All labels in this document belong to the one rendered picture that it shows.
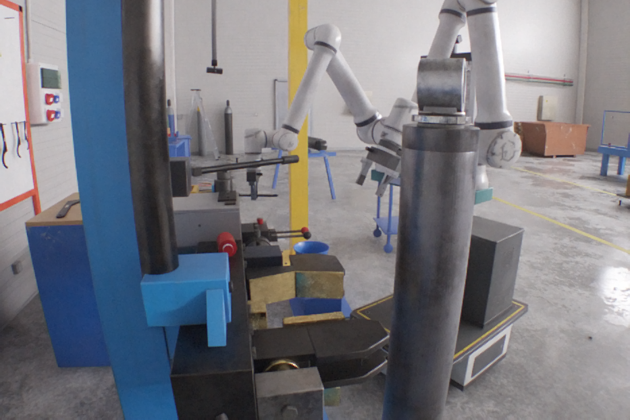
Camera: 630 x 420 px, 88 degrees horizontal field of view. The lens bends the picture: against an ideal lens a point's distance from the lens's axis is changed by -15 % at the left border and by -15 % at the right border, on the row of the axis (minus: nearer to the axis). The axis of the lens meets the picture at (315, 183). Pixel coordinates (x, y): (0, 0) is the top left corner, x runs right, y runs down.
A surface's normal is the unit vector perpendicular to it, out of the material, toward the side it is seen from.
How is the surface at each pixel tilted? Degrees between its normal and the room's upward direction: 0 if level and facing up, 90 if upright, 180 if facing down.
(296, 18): 90
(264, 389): 0
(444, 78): 81
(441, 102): 126
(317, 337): 0
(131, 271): 90
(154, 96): 90
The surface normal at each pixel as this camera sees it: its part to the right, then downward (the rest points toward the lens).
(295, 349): 0.00, -0.98
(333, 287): -0.06, 0.21
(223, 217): 0.20, 0.21
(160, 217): 0.61, 0.17
